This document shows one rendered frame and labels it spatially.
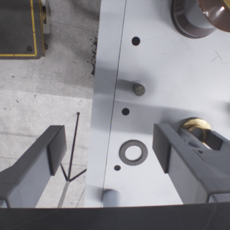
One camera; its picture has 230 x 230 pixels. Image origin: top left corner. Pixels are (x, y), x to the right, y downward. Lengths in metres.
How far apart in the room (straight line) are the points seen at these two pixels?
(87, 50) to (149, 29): 1.39
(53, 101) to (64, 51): 0.49
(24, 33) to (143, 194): 1.34
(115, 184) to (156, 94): 0.20
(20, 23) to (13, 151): 1.33
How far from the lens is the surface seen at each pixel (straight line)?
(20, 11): 1.51
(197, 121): 0.32
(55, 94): 1.75
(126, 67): 0.28
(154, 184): 0.37
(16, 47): 1.49
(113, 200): 0.35
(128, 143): 0.31
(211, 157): 0.21
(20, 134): 2.04
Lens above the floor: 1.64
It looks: 73 degrees down
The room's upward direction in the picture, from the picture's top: 174 degrees clockwise
